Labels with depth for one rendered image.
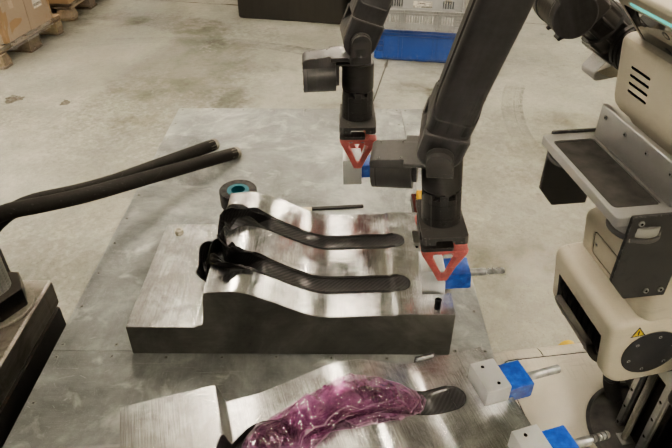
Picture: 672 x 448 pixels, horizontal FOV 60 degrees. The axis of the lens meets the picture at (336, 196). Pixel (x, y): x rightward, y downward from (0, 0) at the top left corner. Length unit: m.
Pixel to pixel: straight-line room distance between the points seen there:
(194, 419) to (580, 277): 0.74
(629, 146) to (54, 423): 0.95
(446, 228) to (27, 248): 2.12
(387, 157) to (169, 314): 0.42
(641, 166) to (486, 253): 1.51
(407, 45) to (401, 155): 3.43
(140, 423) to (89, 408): 0.19
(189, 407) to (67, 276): 1.76
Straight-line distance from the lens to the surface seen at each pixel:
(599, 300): 1.14
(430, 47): 4.20
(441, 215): 0.84
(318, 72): 1.03
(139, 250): 1.20
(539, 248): 2.54
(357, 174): 1.13
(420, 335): 0.93
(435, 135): 0.72
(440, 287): 0.92
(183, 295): 0.99
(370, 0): 0.98
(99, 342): 1.04
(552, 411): 1.62
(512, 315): 2.22
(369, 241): 1.03
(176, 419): 0.77
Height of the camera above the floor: 1.53
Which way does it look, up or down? 34 degrees down
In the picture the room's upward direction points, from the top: straight up
